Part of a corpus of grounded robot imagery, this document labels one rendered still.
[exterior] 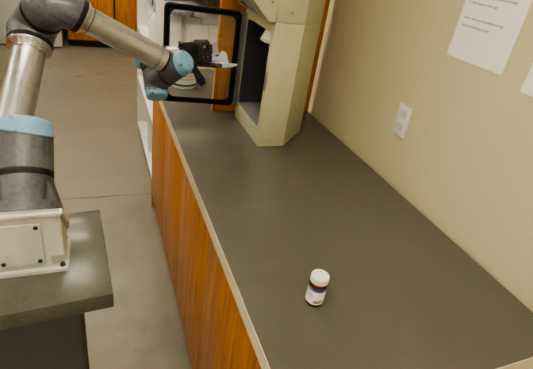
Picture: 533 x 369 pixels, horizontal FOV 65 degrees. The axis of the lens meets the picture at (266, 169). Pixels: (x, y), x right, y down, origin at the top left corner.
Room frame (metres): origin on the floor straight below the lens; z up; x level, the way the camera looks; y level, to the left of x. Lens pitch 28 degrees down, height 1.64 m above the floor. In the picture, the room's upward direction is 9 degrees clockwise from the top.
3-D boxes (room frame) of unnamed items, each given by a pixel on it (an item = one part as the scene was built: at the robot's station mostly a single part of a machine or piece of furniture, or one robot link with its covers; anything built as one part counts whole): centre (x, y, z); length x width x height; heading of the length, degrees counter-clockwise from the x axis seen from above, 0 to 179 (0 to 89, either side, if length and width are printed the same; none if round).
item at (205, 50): (1.50, 0.32, 1.25); 0.12 x 0.08 x 0.09; 115
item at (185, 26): (1.71, 0.34, 1.19); 0.30 x 0.01 x 0.40; 105
